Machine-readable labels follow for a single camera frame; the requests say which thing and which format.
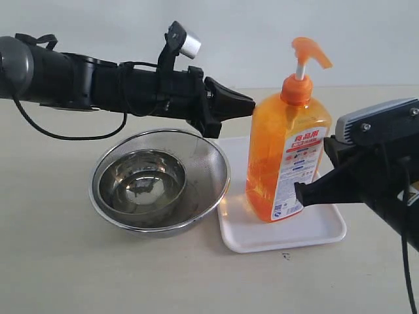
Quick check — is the orange pump soap bottle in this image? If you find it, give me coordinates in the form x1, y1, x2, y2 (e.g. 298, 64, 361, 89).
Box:
246, 37, 333, 223

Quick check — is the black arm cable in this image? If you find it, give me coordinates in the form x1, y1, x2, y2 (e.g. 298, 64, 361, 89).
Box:
401, 156, 419, 314
12, 61, 171, 141

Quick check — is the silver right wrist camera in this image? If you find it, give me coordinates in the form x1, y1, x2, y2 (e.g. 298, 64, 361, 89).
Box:
335, 97, 418, 147

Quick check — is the steel mesh colander bowl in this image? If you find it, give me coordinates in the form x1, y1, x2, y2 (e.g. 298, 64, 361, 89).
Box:
88, 128, 230, 238

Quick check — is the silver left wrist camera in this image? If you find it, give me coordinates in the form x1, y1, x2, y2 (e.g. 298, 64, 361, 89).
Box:
165, 21, 202, 60

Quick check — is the small stainless steel bowl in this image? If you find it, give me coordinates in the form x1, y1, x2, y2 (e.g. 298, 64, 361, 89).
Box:
98, 149, 187, 218

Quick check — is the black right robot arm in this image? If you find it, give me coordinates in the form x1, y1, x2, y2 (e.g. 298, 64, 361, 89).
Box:
294, 135, 418, 249

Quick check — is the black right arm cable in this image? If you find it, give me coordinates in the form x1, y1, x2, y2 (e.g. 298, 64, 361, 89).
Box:
401, 156, 419, 314

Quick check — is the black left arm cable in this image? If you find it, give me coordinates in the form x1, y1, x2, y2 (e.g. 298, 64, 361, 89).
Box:
12, 61, 171, 141

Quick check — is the white foam tray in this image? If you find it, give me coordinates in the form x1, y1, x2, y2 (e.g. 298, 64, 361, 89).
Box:
216, 137, 347, 253

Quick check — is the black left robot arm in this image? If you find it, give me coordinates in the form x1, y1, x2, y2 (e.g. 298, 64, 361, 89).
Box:
1, 31, 255, 139

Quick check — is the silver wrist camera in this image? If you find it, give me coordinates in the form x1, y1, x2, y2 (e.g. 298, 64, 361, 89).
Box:
335, 97, 418, 147
165, 21, 202, 60

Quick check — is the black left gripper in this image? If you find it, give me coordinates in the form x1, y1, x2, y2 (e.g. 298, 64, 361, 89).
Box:
155, 66, 255, 138

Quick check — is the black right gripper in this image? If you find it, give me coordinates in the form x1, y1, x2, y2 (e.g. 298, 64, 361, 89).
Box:
294, 134, 418, 213

